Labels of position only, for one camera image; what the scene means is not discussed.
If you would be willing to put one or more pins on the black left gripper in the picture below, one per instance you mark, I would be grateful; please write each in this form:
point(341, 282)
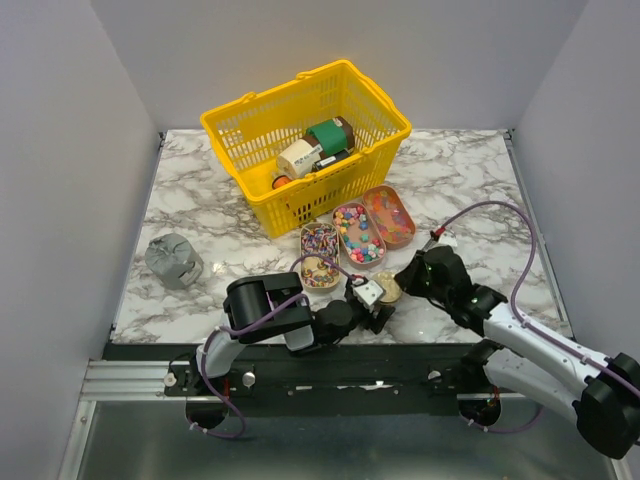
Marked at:
point(369, 322)

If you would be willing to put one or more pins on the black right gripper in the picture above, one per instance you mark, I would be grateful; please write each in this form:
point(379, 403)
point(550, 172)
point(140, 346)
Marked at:
point(407, 277)

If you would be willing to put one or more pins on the gold rimmed jar lid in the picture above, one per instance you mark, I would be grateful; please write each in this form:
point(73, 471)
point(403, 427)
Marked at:
point(392, 291)

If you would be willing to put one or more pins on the pink tray translucent star candies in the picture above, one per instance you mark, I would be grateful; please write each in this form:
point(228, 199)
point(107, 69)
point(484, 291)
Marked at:
point(391, 217)

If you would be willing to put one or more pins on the pink tray pastel star candies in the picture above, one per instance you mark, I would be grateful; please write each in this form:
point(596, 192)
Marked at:
point(359, 236)

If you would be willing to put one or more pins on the beige tray swirl lollipops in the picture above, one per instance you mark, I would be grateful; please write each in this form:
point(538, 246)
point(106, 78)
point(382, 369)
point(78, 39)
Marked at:
point(319, 244)

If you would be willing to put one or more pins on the black box package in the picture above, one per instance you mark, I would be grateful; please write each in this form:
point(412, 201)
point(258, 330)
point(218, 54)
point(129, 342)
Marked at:
point(330, 160)

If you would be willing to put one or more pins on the green wrapped brown package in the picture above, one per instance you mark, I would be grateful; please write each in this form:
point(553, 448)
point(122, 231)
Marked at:
point(333, 135)

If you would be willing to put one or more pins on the cream wrapped paper roll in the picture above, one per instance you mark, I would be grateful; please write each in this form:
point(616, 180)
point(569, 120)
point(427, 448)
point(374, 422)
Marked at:
point(297, 160)

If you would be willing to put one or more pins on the yellow plastic shopping basket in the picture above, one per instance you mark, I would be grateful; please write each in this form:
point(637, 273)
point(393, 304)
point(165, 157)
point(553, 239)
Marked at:
point(249, 133)

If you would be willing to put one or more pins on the grey crumpled cloth lump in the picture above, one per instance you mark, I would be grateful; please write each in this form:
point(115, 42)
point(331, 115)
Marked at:
point(174, 261)

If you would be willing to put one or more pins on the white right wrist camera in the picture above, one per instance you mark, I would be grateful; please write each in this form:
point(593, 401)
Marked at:
point(438, 240)

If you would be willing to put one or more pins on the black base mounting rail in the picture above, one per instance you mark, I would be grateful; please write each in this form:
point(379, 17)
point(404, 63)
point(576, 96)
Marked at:
point(340, 380)

